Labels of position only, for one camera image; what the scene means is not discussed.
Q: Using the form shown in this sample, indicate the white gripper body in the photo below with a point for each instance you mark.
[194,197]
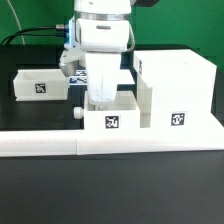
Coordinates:
[102,77]

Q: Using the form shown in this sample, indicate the white drawer with knob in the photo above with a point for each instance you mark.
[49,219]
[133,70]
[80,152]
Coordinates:
[123,114]

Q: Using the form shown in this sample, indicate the white drawer cabinet box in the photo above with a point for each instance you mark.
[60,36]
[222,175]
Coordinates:
[174,87]

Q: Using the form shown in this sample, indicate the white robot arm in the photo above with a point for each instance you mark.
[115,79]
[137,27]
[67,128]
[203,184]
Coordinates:
[99,33]

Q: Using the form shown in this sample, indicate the white L-shaped fence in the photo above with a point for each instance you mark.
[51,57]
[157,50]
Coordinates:
[206,134]

